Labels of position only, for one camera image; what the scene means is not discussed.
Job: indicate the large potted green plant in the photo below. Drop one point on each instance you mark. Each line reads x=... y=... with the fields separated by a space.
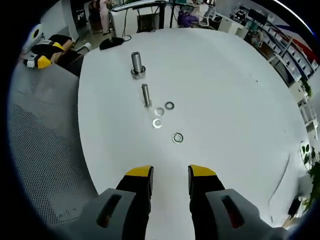
x=312 y=170

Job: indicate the split steel washer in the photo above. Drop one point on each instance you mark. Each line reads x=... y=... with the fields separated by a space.
x=177 y=138
x=156 y=123

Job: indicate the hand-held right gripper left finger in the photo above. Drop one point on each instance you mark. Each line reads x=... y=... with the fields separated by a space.
x=135 y=200

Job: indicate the small potted plant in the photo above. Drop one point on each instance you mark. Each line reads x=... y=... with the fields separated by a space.
x=307 y=87

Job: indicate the black monitor on stand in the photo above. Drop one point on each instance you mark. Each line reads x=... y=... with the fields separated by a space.
x=257 y=16

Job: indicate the thick steel shaft with bearing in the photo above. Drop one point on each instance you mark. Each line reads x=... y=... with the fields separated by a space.
x=136 y=63

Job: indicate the bright steel washer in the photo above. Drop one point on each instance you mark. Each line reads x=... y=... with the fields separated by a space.
x=159 y=111

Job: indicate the dark steel washer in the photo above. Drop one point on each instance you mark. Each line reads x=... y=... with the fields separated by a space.
x=169 y=105

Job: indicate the shelf with white bins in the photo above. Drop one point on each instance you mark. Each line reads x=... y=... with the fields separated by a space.
x=290 y=47

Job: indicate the white office chair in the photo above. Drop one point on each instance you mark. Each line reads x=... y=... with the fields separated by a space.
x=208 y=16

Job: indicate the black computer mouse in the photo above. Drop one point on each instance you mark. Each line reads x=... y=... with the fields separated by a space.
x=111 y=43

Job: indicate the grey standing desk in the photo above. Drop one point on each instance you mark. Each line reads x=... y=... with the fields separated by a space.
x=142 y=6

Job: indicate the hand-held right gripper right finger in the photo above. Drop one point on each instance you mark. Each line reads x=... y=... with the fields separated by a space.
x=215 y=200

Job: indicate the grey mesh chair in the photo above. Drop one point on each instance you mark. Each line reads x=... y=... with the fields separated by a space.
x=47 y=140

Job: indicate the thin threaded steel stud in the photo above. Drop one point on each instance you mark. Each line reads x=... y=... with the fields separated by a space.
x=146 y=96

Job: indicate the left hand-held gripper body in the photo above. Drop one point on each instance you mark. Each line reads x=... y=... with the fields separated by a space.
x=36 y=35

